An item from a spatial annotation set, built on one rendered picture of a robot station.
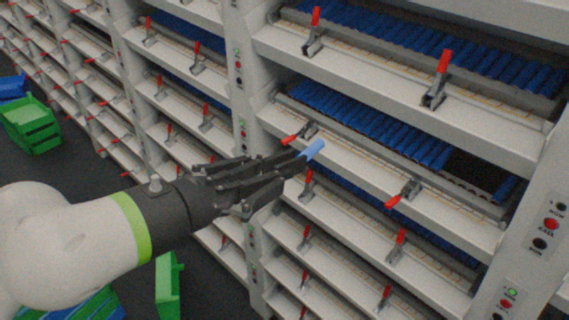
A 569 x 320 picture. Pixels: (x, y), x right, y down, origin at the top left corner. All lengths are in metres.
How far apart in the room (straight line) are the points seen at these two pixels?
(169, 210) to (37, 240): 0.14
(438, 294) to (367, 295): 0.25
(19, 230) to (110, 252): 0.09
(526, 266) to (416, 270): 0.27
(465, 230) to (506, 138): 0.20
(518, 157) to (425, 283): 0.39
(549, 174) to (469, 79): 0.19
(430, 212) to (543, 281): 0.20
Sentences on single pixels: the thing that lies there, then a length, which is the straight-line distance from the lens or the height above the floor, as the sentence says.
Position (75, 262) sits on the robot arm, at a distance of 0.48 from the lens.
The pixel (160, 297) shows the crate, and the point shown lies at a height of 0.20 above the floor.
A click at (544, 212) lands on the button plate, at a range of 0.70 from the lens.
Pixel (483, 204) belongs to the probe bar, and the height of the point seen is 0.98.
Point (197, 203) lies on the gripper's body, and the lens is 0.55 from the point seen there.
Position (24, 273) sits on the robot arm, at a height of 1.16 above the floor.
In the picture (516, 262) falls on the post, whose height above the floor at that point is 0.95.
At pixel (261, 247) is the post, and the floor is 0.43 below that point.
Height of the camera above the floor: 1.49
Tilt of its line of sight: 38 degrees down
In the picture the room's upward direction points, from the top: straight up
